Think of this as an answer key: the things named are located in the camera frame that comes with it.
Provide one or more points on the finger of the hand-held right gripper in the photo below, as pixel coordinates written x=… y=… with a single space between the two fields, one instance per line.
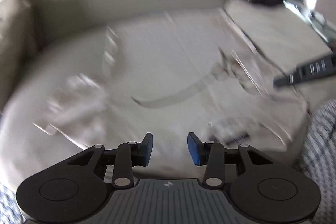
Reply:
x=309 y=70

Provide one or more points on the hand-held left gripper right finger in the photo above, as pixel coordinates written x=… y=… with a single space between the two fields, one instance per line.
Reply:
x=193 y=149

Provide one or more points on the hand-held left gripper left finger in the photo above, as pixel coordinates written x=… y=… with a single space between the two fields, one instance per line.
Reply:
x=147 y=150

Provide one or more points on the white garment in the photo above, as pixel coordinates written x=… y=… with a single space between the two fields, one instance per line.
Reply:
x=162 y=61

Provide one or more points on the black and white patterned blanket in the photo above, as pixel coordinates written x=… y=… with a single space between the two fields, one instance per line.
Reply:
x=319 y=140

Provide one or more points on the grey pillow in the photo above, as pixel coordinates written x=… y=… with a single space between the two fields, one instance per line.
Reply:
x=15 y=19

